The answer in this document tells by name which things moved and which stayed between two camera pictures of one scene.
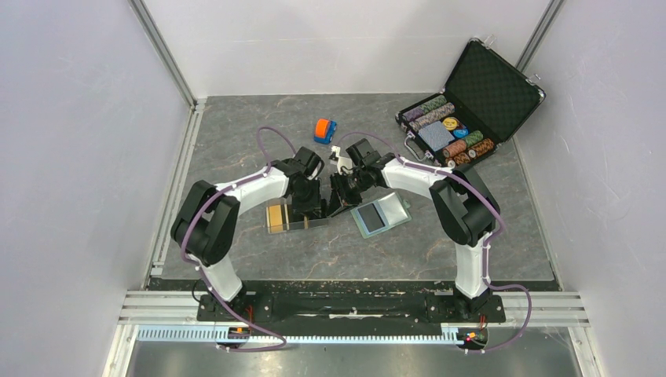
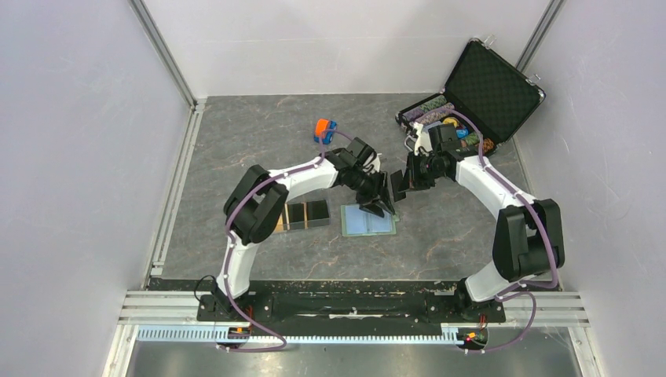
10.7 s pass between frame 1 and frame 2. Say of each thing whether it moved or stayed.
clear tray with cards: stayed
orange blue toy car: stayed
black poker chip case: stayed
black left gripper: moved
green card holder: moved
